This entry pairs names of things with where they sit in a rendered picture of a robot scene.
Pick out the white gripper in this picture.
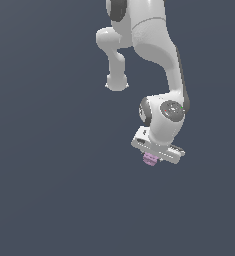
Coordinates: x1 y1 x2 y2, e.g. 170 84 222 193
130 125 186 165

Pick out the small pink block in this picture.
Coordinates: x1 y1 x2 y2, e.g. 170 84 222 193
142 152 159 167

